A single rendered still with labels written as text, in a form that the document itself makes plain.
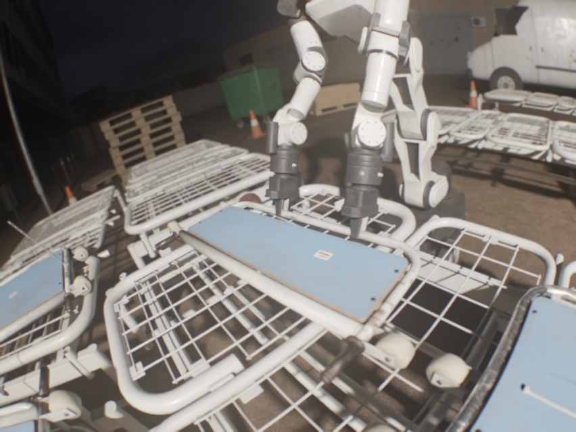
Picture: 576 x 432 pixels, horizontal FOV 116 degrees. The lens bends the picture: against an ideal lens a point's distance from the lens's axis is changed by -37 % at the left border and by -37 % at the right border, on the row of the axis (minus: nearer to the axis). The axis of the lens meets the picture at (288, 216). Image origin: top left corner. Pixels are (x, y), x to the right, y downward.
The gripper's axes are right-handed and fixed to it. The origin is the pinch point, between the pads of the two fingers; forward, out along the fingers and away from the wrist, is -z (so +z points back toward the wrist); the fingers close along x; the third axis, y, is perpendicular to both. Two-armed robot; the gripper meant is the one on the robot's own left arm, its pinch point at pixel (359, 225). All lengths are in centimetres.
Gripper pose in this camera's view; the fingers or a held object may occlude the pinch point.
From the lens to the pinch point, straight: 73.3
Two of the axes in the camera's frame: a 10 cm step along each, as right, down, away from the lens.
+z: 0.5, -9.8, -2.2
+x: 7.3, -1.1, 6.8
